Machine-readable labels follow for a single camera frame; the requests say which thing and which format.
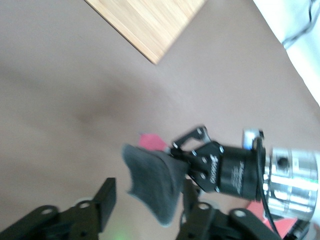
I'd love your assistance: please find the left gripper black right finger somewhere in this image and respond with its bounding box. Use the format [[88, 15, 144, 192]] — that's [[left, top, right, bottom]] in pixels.
[[174, 181, 282, 240]]

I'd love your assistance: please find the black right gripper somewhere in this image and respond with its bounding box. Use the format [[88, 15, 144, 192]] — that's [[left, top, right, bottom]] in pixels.
[[169, 126, 260, 200]]

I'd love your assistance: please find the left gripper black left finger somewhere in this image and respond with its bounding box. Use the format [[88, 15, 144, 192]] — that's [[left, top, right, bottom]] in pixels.
[[0, 177, 117, 240]]

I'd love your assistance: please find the grey and pink cloth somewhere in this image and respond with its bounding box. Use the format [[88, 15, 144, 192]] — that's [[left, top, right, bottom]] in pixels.
[[121, 133, 191, 228]]

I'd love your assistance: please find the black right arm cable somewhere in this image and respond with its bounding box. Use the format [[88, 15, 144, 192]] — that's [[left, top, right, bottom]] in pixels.
[[253, 136, 280, 235]]

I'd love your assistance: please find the wooden cutting board with handle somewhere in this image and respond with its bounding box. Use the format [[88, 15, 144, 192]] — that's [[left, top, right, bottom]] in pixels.
[[84, 0, 209, 66]]

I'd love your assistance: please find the black floor cable bundle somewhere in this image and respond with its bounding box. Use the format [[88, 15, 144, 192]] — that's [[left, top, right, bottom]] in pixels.
[[281, 0, 320, 49]]

